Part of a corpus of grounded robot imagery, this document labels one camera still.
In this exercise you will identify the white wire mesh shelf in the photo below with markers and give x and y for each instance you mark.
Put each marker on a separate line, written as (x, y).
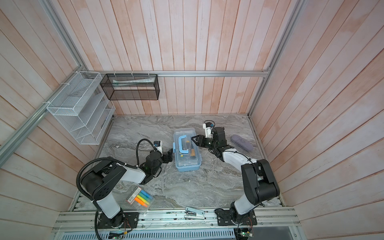
(81, 109)

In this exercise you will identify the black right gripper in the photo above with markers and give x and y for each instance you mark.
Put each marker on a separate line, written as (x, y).
(200, 143)

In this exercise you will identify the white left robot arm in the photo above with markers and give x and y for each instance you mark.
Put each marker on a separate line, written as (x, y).
(98, 178)

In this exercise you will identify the black mesh wall basket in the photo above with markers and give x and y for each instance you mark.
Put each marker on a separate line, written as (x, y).
(127, 87)

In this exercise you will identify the lilac fabric glasses case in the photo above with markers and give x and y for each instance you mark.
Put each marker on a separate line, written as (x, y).
(243, 143)

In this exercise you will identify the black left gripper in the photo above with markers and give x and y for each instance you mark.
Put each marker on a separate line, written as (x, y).
(170, 157)

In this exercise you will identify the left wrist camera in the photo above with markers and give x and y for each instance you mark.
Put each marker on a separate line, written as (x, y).
(159, 146)

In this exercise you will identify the white stapler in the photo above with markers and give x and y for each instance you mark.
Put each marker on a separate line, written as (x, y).
(194, 214)

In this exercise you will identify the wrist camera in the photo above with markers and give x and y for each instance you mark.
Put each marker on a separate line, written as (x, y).
(208, 126)
(159, 146)

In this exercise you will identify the highlighter pack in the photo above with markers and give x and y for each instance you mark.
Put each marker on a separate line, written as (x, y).
(139, 199)

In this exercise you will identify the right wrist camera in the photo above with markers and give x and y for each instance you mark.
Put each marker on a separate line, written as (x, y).
(208, 126)

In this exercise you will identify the light blue tool box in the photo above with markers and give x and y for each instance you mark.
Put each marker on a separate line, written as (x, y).
(184, 162)

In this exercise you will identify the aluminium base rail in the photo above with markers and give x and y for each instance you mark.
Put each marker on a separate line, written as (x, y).
(175, 219)

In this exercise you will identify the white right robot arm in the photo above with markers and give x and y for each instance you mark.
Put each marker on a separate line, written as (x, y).
(259, 181)

